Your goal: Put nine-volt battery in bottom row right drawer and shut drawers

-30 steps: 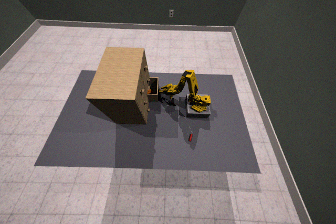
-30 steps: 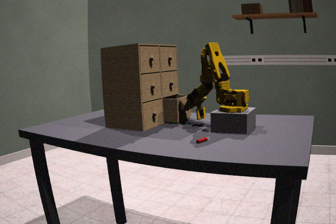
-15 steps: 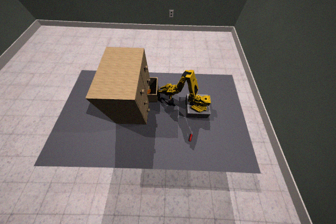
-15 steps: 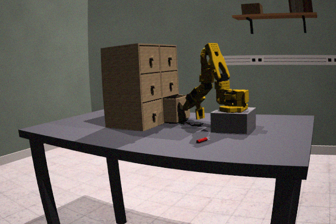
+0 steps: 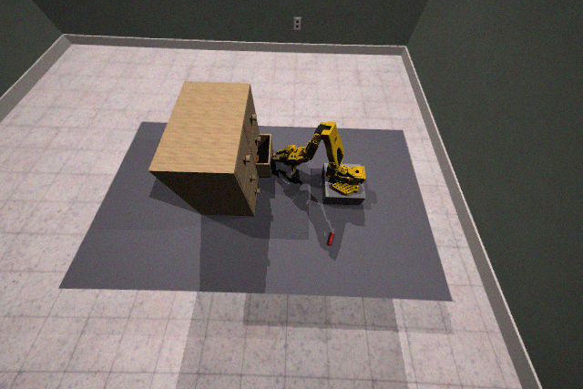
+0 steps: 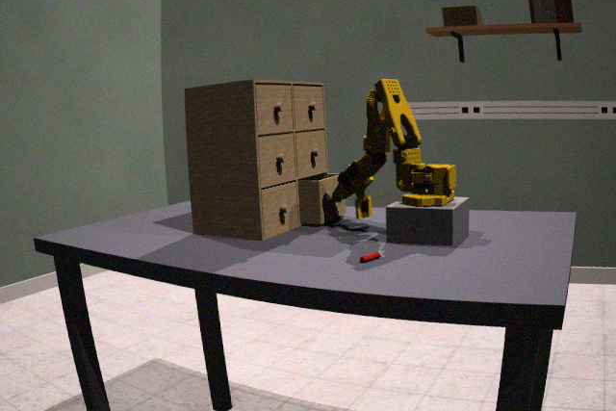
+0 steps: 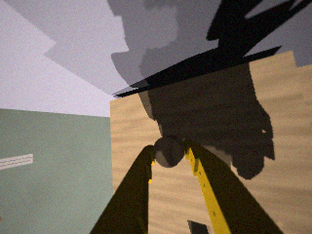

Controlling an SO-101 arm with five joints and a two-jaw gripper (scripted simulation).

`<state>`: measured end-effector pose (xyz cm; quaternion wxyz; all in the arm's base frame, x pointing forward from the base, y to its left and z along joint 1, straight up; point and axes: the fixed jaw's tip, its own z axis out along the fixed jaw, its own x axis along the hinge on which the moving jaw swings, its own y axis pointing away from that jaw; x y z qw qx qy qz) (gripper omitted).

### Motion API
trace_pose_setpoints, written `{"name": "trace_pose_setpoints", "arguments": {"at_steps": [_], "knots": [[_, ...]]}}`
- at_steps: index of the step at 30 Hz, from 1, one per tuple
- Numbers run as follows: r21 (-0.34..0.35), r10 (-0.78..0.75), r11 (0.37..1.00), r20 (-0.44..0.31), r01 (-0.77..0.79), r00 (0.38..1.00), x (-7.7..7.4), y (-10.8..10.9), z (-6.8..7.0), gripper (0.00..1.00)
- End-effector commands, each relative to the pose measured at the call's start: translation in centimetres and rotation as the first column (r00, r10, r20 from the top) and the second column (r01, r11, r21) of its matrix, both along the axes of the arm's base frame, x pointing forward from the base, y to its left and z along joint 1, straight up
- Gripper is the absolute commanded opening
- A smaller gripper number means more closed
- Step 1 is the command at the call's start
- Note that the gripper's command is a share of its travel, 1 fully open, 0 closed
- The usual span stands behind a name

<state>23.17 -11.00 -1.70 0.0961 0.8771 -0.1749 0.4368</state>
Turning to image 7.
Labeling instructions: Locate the brown wooden chest of drawers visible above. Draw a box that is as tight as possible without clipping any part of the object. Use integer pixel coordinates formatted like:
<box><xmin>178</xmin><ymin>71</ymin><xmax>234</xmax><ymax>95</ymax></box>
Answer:
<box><xmin>296</xmin><ymin>64</ymin><xmax>312</xmax><ymax>75</ymax></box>

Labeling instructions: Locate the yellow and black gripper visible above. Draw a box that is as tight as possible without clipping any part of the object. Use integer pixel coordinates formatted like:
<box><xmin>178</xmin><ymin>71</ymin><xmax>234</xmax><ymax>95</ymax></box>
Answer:
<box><xmin>90</xmin><ymin>139</ymin><xmax>284</xmax><ymax>234</ymax></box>

